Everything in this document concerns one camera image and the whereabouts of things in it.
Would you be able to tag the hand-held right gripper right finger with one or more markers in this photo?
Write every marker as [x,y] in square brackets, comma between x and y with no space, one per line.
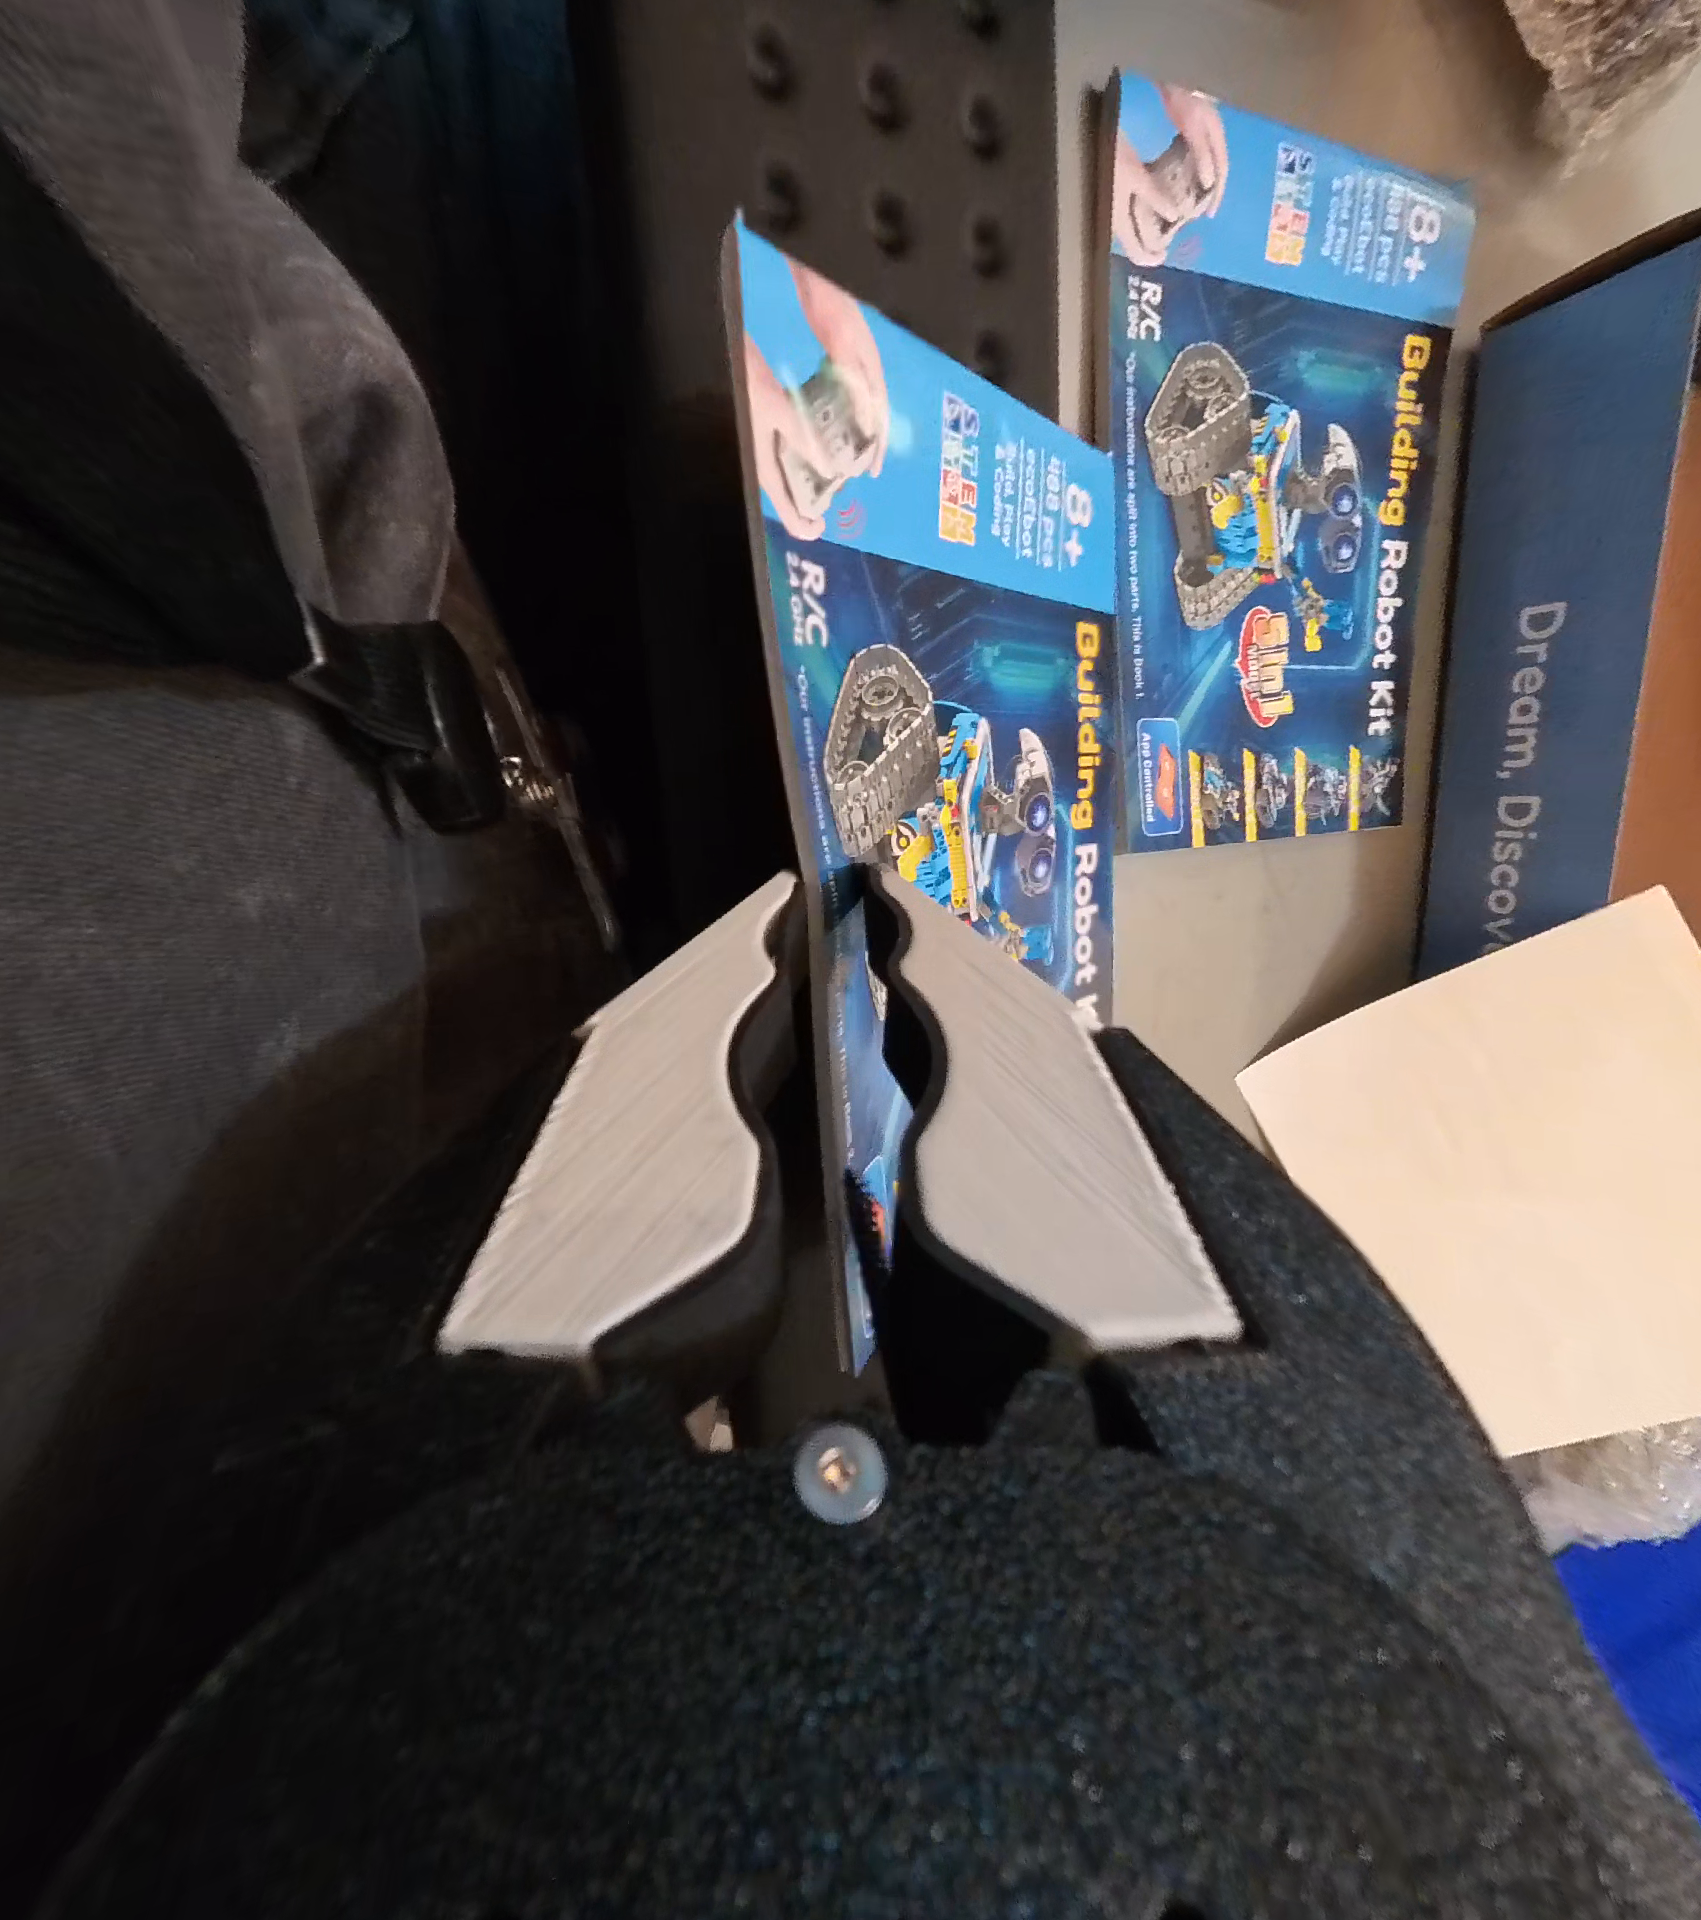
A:
[1076,1184]

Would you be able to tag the person's left forearm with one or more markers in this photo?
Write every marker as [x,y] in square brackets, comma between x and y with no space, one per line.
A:
[1616,61]

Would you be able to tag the blue sticker sheet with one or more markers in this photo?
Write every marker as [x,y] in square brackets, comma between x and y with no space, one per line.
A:
[1525,1170]

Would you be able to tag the clear bubble wrap bag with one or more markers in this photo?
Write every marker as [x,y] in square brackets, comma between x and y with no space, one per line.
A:
[1646,1478]

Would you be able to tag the large blue instruction booklet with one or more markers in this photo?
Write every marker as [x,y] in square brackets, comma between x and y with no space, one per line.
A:
[1269,451]

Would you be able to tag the blue robot kit box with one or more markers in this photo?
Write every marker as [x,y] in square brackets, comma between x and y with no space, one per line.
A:
[1539,600]

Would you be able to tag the small blue leaflet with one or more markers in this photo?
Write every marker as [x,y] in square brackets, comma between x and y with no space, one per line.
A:
[926,600]

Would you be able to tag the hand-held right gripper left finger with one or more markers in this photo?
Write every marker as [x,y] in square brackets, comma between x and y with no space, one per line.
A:
[611,1184]

